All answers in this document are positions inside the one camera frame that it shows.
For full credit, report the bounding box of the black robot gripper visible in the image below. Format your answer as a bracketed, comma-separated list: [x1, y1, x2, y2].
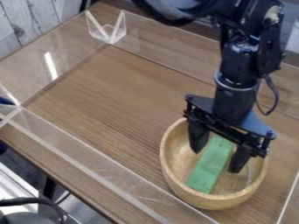
[183, 72, 276, 173]

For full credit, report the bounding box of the green rectangular block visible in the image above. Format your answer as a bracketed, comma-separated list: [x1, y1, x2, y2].
[187, 135, 235, 193]

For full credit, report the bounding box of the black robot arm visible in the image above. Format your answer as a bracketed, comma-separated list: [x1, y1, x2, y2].
[132, 0, 285, 173]

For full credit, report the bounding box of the brown wooden bowl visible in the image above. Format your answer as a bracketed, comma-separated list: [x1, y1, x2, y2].
[160, 118, 268, 210]

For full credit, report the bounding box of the black metal table leg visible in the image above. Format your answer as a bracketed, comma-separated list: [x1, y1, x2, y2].
[43, 178, 56, 200]

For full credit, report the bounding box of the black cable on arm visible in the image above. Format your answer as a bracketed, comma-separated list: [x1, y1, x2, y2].
[253, 73, 280, 116]

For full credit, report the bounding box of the clear acrylic enclosure wall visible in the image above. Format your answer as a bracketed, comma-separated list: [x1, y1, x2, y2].
[0, 4, 299, 224]

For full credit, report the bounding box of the black cable lower left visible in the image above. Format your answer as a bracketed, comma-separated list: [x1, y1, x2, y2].
[0, 196, 63, 224]

